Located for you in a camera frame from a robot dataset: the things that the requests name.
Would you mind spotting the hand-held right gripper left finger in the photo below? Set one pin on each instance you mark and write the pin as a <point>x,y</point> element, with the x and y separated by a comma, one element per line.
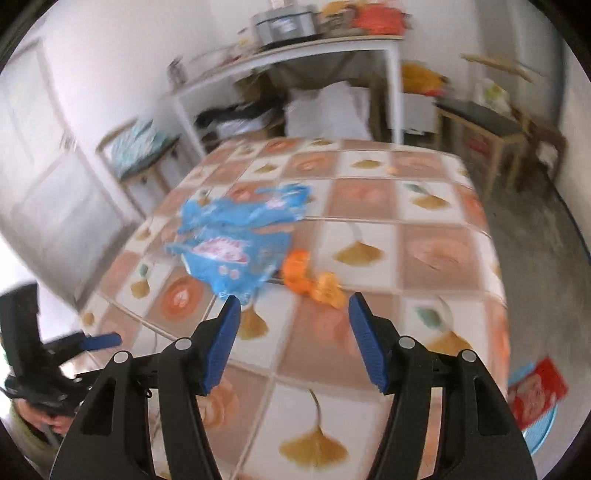
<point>221,350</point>

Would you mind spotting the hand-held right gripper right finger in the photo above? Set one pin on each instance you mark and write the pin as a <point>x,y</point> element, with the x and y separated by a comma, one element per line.
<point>369,350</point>

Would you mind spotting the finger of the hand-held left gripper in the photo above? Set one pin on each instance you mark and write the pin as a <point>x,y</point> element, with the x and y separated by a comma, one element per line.
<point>99,341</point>

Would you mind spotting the blue wrapper pink print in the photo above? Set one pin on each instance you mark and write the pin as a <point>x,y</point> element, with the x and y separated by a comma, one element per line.
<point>231,263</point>

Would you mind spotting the red snack packet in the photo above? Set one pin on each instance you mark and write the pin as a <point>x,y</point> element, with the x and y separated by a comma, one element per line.
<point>538,392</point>

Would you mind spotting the blue plastic basin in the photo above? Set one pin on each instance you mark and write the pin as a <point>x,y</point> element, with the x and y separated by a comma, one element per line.
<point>540,436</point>

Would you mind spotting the person's left forearm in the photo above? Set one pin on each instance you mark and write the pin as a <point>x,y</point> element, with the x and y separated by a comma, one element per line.
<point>27,438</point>

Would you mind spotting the person's left hand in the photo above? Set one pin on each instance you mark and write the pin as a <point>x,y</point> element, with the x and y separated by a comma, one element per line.
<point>51,422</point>

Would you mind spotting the tile and leaf pattern tablecloth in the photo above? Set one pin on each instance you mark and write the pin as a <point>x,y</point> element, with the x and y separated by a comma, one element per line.
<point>369,249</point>

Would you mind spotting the thick orange peel piece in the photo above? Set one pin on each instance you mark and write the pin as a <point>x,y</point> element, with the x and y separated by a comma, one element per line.
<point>298,272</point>

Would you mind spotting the light blue wrapper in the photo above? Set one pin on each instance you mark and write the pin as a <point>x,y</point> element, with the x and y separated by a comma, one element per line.
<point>240,212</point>

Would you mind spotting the white panel door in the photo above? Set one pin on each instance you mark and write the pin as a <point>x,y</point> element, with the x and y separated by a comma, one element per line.
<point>60,184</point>

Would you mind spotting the light wooden chair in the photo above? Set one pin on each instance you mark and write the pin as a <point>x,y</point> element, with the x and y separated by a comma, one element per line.
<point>152,166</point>

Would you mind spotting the patterned teal cushion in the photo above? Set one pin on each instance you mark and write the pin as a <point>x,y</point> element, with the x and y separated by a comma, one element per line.
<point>134,143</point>

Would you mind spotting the dark cloth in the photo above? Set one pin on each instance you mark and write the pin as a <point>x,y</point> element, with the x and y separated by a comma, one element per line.
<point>231,113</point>

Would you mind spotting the pale grey cabinet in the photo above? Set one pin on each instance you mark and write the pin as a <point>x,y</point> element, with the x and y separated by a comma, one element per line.
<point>418,113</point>

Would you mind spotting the white sack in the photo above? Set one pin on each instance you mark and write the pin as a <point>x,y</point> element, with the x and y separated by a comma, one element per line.
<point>323,110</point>

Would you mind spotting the wooden chair dark seat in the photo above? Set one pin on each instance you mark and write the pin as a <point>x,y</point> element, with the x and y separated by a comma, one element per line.
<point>480,117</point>

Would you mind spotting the dark brown wooden stool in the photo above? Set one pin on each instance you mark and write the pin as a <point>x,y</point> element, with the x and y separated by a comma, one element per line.
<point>549,138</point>

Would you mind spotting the yellow plastic bag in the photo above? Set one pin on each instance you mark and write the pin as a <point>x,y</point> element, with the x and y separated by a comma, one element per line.
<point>420,76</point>

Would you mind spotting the white packet green print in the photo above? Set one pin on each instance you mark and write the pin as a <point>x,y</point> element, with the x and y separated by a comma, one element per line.
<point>494,94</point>

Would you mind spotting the white table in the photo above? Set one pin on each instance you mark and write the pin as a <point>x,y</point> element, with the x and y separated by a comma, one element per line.
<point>323,46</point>

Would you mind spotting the silver rice cooker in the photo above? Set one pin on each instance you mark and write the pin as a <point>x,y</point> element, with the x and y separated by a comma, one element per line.
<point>286,25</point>

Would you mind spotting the orange plastic bag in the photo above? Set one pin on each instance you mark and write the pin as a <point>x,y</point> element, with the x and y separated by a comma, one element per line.
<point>378,18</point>

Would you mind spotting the yellow bag with clutter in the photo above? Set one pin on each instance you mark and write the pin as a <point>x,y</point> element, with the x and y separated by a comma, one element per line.
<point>337,9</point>

